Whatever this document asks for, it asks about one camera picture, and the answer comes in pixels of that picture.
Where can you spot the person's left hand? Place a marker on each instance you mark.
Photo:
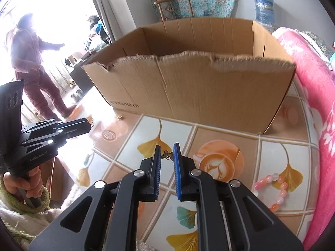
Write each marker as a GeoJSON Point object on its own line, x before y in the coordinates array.
{"type": "Point", "coordinates": [23, 184]}

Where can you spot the dark cabinet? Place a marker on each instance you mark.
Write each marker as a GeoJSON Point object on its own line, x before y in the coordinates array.
{"type": "Point", "coordinates": [81, 78]}

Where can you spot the pink floral blanket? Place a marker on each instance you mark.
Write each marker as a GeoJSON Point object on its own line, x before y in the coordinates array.
{"type": "Point", "coordinates": [316, 96]}

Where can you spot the person's left forearm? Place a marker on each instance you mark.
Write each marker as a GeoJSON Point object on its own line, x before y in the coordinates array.
{"type": "Point", "coordinates": [15, 219]}

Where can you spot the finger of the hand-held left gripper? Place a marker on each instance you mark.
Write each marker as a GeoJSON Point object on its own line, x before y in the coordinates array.
{"type": "Point", "coordinates": [76, 124]}
{"type": "Point", "coordinates": [76, 132]}

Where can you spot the small gold charm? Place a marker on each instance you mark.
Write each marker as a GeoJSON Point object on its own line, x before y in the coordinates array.
{"type": "Point", "coordinates": [119, 117]}

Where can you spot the grey curtain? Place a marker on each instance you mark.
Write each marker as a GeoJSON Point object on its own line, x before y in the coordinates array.
{"type": "Point", "coordinates": [100, 2]}

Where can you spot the blue water jug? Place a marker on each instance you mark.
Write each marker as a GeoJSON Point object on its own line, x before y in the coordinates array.
{"type": "Point", "coordinates": [264, 10]}

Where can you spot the grey lace cloth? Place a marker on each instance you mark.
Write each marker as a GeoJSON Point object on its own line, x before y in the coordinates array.
{"type": "Point", "coordinates": [316, 41]}

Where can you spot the pile of clothes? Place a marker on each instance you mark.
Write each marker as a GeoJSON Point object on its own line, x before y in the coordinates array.
{"type": "Point", "coordinates": [98, 28]}

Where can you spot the gold butterfly charm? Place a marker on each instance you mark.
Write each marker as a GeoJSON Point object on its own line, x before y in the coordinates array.
{"type": "Point", "coordinates": [167, 154]}

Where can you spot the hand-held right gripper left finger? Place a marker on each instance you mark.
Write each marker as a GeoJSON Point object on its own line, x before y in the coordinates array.
{"type": "Point", "coordinates": [155, 174]}

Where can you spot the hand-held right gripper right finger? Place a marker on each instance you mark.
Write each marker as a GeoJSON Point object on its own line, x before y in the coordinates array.
{"type": "Point", "coordinates": [178, 175]}

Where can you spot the brown cardboard box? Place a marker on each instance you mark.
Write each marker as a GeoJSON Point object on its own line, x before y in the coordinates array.
{"type": "Point", "coordinates": [209, 96]}

